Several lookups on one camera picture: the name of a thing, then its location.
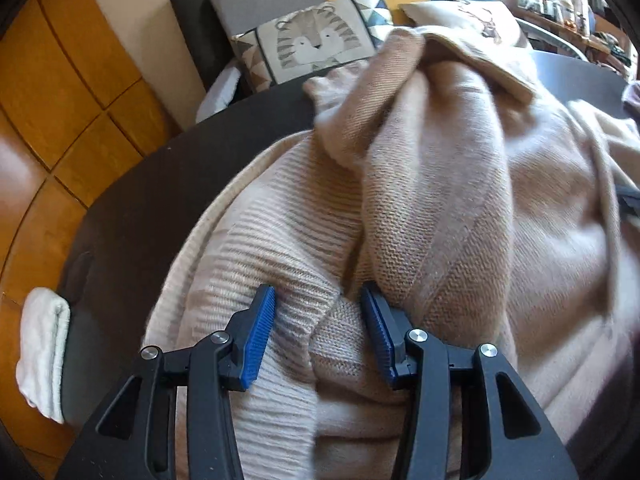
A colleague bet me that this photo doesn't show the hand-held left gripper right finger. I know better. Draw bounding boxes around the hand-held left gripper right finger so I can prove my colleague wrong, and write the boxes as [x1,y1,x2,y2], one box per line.
[360,281,581,480]

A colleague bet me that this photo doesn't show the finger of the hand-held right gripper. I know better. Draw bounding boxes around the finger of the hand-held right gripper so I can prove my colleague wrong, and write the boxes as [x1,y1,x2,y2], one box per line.
[616,185,640,221]

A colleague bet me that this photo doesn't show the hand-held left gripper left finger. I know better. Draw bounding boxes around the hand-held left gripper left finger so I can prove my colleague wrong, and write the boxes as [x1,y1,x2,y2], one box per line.
[55,284,277,480]

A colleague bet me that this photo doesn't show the beige knit sweater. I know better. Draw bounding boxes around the beige knit sweater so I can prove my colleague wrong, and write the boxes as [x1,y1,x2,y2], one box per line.
[145,25,640,480]

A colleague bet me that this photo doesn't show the mauve garment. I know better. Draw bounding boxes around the mauve garment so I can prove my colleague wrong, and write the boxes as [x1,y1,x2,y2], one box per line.
[622,82,640,121]

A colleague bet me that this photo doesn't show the cluttered wooden side desk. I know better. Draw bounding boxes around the cluttered wooden side desk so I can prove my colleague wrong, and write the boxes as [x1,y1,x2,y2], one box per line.
[515,2,636,68]

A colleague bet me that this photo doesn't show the cluster of small jars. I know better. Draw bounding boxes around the cluster of small jars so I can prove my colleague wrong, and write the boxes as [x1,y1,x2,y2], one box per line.
[515,0,596,26]

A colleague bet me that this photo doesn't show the white folded ribbed cloth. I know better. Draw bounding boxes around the white folded ribbed cloth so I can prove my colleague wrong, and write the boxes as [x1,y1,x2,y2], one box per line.
[15,287,72,425]

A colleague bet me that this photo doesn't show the deer print cushion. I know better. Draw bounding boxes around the deer print cushion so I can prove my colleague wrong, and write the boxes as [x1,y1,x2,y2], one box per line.
[397,0,533,51]

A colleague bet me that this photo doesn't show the tiger print cushion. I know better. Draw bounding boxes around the tiger print cushion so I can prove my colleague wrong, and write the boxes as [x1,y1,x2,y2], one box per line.
[231,0,393,95]

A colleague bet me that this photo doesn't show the black rolled mat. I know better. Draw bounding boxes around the black rolled mat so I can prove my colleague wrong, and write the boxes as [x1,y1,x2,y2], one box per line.
[168,0,236,93]

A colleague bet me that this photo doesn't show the wooden wardrobe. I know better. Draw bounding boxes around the wooden wardrobe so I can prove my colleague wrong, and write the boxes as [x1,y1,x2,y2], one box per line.
[0,0,183,271]

